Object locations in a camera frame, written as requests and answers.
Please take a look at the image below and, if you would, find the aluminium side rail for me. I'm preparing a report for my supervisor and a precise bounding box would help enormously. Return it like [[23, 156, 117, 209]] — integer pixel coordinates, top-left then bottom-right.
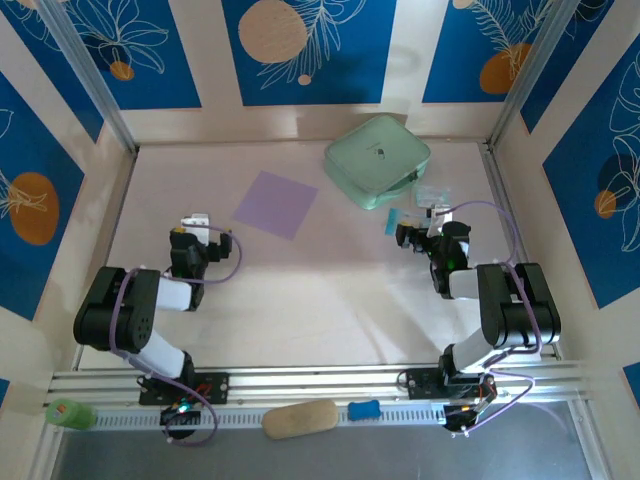
[[72, 149, 140, 372], [480, 142, 562, 361]]

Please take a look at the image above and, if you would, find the black controller board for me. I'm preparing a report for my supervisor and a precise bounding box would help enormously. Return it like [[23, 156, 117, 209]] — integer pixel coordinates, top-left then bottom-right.
[[159, 403, 202, 429], [442, 403, 484, 435]]

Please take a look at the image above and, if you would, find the black left controller board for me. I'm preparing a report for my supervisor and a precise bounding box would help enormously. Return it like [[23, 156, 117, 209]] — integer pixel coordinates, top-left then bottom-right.
[[159, 403, 202, 429]]

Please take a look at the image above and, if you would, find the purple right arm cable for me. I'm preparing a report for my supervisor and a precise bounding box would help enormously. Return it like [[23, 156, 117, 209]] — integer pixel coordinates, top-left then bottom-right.
[[434, 200, 546, 436]]

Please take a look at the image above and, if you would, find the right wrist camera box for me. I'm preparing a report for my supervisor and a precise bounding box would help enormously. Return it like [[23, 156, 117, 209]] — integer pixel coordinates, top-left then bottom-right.
[[426, 203, 453, 236]]

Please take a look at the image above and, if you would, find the grey slotted cable duct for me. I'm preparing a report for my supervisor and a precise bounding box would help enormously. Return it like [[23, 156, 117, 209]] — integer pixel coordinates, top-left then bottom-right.
[[92, 402, 449, 432]]

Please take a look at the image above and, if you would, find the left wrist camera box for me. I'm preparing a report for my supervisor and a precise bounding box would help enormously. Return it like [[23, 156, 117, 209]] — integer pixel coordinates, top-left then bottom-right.
[[179, 212, 212, 234]]

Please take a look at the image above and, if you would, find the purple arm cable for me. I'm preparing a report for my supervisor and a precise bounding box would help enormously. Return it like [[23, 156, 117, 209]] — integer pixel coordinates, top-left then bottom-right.
[[109, 225, 244, 447], [434, 200, 546, 436]]

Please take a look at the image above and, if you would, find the blue snack packet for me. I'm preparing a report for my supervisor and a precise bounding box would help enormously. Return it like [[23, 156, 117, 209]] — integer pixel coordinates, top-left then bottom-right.
[[386, 207, 431, 237]]

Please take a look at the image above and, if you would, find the long aluminium mounting rail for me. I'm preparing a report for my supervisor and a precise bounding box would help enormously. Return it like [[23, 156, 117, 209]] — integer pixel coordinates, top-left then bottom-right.
[[47, 360, 599, 407]]

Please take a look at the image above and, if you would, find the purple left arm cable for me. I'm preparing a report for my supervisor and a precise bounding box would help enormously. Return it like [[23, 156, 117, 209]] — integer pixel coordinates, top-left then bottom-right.
[[109, 225, 244, 447]]

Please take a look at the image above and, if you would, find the blue bone-shaped block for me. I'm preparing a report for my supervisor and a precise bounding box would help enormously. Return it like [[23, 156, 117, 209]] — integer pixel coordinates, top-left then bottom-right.
[[347, 399, 381, 421]]

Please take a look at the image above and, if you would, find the green bottle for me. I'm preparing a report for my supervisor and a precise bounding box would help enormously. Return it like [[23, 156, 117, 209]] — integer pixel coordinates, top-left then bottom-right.
[[44, 397, 99, 431]]

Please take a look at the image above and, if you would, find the black right controller board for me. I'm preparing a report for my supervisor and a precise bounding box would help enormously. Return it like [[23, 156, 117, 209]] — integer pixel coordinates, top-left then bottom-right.
[[442, 403, 484, 435]]

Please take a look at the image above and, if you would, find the beige oval case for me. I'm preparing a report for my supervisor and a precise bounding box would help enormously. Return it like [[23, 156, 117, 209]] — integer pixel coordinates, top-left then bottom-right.
[[261, 398, 340, 440]]

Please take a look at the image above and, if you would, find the mint green zipper pouch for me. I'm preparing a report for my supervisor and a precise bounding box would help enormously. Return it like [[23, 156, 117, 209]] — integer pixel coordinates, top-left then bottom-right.
[[323, 114, 433, 211]]

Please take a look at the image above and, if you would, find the purple paper sheet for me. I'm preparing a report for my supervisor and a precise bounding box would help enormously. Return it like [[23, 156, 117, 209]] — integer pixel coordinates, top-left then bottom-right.
[[231, 170, 320, 241]]

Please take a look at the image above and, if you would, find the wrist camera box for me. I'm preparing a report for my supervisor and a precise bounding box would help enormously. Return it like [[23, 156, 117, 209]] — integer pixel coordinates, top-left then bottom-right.
[[426, 203, 453, 236], [179, 212, 212, 234]]

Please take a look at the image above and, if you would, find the clear plastic packet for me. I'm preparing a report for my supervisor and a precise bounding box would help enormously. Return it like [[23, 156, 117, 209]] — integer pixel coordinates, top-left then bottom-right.
[[413, 184, 453, 207]]

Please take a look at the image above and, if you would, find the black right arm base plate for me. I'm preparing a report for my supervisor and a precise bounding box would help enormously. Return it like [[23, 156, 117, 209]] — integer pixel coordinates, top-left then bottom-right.
[[405, 367, 496, 401]]

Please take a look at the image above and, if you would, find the aluminium frame post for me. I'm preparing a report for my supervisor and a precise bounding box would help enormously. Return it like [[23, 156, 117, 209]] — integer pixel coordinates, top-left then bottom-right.
[[485, 0, 587, 151], [35, 0, 140, 154]]

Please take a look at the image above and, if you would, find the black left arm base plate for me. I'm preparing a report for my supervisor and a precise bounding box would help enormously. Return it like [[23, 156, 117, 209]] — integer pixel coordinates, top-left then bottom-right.
[[138, 372, 231, 406]]

